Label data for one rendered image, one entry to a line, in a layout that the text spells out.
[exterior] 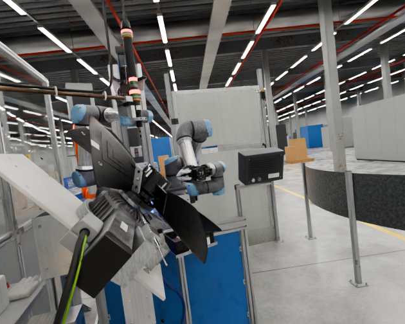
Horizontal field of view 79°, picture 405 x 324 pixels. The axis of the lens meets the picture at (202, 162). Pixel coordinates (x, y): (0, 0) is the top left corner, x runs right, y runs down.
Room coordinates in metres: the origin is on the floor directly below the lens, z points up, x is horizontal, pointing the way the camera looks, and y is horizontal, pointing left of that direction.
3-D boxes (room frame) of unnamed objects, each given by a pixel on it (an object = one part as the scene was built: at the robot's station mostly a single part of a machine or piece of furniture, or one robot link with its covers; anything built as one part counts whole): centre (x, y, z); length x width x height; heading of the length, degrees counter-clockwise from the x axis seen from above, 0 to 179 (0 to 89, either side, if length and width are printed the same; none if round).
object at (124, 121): (1.39, 0.38, 1.53); 0.11 x 0.08 x 0.11; 145
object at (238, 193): (1.50, -0.19, 0.96); 0.03 x 0.03 x 0.20; 13
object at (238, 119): (3.00, -0.28, 1.10); 1.21 x 0.06 x 2.20; 103
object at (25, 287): (0.90, 0.71, 0.87); 0.15 x 0.09 x 0.02; 13
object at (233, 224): (1.40, 0.22, 0.82); 0.90 x 0.04 x 0.08; 103
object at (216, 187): (1.43, -0.06, 1.08); 0.11 x 0.08 x 0.11; 110
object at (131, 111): (1.02, 0.25, 1.49); 0.09 x 0.07 x 0.10; 138
